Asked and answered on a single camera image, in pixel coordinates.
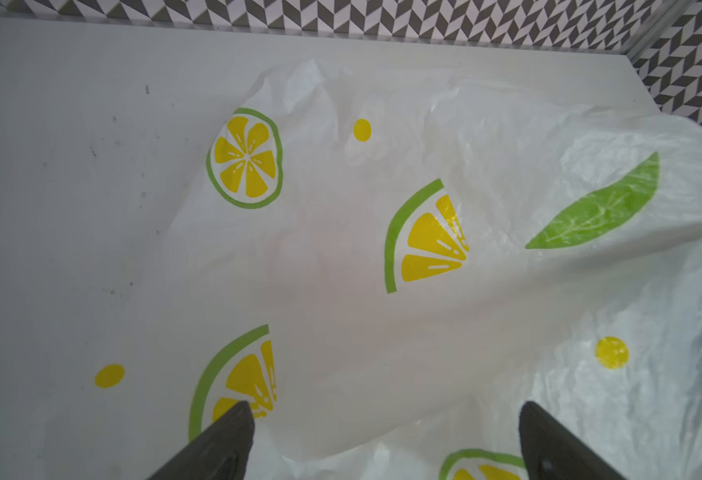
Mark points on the white plastic bag fruit print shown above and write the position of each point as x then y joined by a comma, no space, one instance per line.
386,266

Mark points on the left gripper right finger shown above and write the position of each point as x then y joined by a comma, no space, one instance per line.
551,452

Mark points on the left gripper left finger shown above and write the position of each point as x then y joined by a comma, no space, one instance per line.
220,452

